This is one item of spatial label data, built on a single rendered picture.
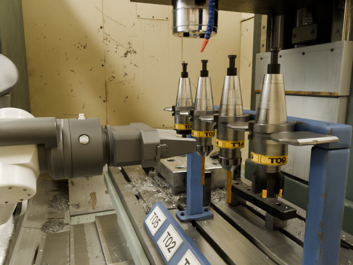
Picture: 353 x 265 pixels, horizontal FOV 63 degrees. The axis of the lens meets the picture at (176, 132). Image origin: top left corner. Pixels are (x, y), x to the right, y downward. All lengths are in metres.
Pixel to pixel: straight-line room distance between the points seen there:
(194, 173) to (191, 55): 1.43
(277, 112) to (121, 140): 0.22
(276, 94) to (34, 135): 0.32
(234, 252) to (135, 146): 0.40
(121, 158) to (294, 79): 0.95
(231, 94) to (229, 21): 1.83
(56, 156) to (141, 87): 1.64
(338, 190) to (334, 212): 0.03
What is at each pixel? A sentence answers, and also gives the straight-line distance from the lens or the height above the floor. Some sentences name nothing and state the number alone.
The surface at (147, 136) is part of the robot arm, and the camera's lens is 0.42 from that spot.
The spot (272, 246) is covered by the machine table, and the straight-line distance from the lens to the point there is 0.77.
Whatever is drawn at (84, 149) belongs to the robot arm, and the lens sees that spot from 0.42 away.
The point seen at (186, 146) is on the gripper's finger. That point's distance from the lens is 0.44.
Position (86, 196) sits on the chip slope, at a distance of 1.68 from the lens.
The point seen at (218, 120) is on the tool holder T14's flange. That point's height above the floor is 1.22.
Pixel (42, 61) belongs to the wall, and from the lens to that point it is 1.97.
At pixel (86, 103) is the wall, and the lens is 1.97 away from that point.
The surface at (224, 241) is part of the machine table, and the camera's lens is 0.77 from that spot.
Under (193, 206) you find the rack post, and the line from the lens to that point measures 0.85.
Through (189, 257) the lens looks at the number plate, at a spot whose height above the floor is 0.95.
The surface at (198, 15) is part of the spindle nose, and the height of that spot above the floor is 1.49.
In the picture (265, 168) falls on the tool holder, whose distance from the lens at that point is 0.43.
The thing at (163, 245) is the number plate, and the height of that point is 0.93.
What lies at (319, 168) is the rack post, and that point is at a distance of 0.43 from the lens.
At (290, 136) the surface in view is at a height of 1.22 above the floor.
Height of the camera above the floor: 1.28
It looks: 10 degrees down
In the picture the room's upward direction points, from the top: straight up
